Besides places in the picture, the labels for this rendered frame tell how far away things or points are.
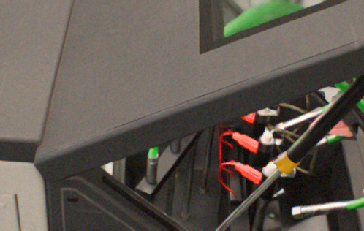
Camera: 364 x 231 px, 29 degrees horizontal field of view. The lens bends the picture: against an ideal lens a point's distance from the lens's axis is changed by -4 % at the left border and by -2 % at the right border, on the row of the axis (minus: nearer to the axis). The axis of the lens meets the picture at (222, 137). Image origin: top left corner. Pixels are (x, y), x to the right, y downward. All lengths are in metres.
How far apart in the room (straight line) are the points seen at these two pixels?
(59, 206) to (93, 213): 0.04
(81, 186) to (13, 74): 0.15
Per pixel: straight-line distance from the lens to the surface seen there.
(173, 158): 1.29
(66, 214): 0.80
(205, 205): 1.58
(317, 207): 1.15
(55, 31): 0.87
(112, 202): 0.78
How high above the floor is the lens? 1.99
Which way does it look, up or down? 41 degrees down
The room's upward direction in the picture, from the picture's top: 9 degrees clockwise
